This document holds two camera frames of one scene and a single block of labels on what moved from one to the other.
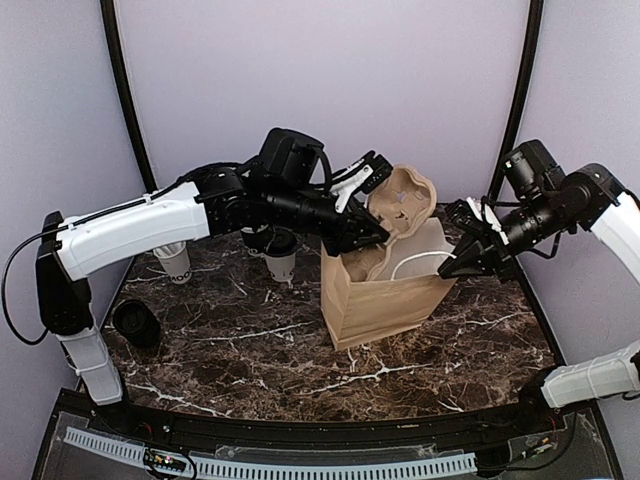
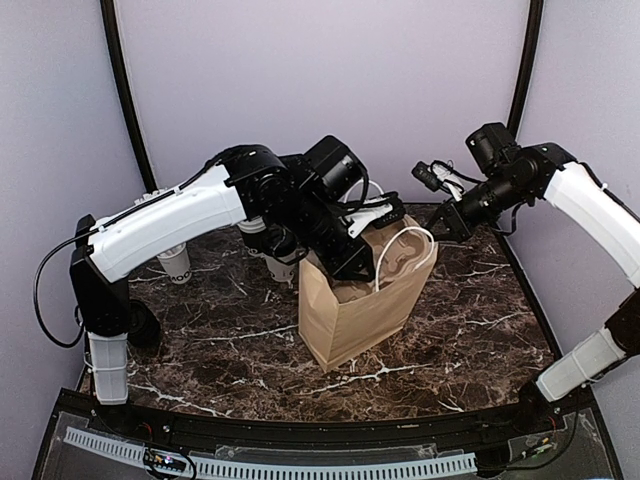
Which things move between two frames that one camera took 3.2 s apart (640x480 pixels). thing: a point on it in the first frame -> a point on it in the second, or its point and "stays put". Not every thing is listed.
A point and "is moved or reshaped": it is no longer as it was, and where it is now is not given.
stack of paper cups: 256,240 stays put
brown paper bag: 400,297 is moved or reshaped
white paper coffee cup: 281,267 stays put
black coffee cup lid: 281,243 stays put
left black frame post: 108,12 stays put
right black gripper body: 546,216 -> 502,196
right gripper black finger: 471,257 -> 452,222
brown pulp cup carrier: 401,199 -> 397,252
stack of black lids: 137,322 stays put
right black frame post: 518,110 stays put
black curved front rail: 124,416 stays put
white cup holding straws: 175,259 stays put
